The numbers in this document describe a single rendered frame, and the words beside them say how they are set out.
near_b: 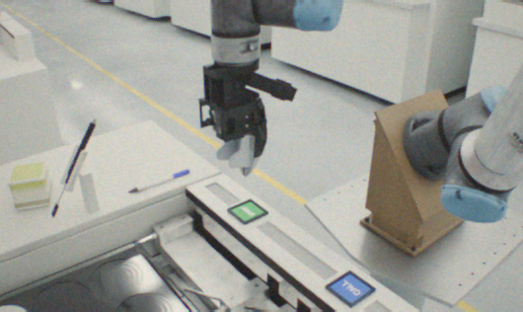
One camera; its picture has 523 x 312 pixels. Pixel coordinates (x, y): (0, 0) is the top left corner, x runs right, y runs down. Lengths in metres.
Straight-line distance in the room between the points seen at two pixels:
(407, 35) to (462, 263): 2.80
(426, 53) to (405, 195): 2.95
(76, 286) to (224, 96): 0.42
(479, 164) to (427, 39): 3.12
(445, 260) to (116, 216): 0.69
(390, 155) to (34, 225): 0.71
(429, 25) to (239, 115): 3.19
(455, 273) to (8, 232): 0.89
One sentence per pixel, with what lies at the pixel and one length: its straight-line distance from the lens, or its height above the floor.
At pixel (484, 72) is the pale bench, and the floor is 0.55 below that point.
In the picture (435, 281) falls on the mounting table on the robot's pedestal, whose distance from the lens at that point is 0.99.
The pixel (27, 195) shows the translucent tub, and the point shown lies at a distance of 0.96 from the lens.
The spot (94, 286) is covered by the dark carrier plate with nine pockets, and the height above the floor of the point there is 0.90.
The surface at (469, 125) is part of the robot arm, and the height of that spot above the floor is 1.14.
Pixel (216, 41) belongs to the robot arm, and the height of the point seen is 1.29.
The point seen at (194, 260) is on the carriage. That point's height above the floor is 0.88.
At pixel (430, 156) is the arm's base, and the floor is 1.04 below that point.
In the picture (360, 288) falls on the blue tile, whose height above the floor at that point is 0.96.
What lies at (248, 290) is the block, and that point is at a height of 0.91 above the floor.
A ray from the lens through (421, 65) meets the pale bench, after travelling 3.92.
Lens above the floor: 1.47
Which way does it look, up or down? 29 degrees down
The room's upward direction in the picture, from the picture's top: straight up
